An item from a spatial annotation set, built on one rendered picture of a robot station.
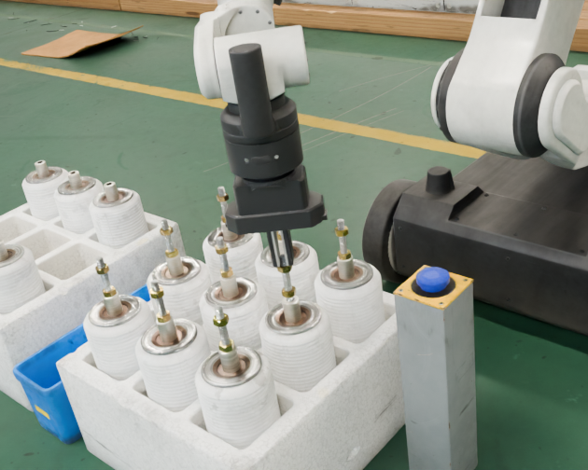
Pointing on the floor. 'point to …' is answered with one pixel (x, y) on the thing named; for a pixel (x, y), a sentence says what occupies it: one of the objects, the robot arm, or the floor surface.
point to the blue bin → (49, 393)
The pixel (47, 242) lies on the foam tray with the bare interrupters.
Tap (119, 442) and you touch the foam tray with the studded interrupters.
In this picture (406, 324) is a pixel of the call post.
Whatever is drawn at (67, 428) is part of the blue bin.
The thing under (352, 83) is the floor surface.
